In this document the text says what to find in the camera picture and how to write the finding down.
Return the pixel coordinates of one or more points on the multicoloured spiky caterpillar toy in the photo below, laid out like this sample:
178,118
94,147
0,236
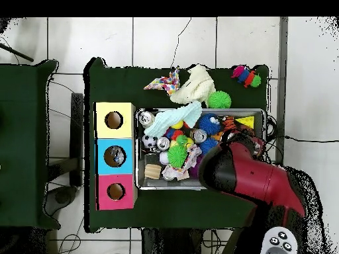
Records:
177,136
246,76

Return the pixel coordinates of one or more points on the green spiky rubber ball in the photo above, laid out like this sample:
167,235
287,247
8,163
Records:
219,100
177,155

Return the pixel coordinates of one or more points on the mint green knitted cloth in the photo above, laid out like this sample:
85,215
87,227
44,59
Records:
175,119

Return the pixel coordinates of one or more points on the whitish foil wrapper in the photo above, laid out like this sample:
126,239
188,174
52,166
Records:
175,170

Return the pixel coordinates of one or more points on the blue spiky rubber ball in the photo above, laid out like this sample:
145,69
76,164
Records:
207,145

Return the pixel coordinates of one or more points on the colourful patterned cloth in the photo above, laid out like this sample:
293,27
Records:
168,83

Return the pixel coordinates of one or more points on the cream knitted cloth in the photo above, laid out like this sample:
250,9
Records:
196,84

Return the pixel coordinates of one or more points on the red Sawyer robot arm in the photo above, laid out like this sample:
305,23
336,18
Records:
254,174

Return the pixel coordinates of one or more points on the shallow clear mesh bin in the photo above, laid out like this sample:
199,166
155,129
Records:
153,185

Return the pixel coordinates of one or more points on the wooden box with three holes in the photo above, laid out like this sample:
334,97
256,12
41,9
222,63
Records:
114,144

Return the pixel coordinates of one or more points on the small open silver can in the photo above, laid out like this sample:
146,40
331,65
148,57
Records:
163,143

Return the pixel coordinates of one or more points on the black and white soccer ball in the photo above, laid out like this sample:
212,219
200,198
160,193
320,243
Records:
150,141

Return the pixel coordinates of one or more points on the crushed silver drink can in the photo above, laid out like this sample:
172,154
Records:
146,118
199,136

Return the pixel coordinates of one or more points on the flat wooden block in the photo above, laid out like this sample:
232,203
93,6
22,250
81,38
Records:
152,171

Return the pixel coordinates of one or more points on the blue fuzzy googly-eyed toy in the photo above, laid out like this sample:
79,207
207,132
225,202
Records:
210,123

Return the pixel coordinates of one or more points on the dark green table cloth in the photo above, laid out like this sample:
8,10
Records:
26,132
122,79

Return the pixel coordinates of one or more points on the black panel stand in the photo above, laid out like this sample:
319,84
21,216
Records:
77,137

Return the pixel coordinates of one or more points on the grey stand base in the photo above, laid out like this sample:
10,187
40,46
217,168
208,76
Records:
64,197

